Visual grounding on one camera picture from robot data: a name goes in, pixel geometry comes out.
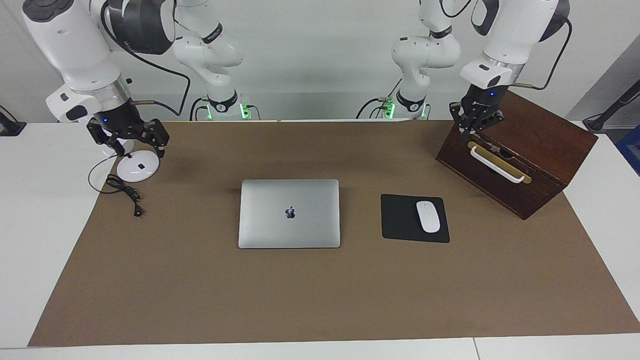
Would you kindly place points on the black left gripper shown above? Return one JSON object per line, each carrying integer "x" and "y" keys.
{"x": 485, "y": 100}

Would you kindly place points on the white computer mouse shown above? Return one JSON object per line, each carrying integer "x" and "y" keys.
{"x": 428, "y": 217}

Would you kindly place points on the brown paper table mat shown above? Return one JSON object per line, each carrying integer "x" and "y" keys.
{"x": 320, "y": 300}

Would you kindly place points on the dark brown wooden box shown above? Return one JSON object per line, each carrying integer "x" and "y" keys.
{"x": 530, "y": 135}

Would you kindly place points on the blue crate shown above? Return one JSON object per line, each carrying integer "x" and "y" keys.
{"x": 631, "y": 150}

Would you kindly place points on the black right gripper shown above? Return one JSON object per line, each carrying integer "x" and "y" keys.
{"x": 117, "y": 122}

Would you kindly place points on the silver grey laptop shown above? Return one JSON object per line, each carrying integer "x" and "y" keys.
{"x": 310, "y": 230}

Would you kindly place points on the black mouse pad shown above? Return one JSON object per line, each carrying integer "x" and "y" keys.
{"x": 400, "y": 220}

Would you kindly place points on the black camera stand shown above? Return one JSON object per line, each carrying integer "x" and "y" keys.
{"x": 607, "y": 112}
{"x": 10, "y": 127}

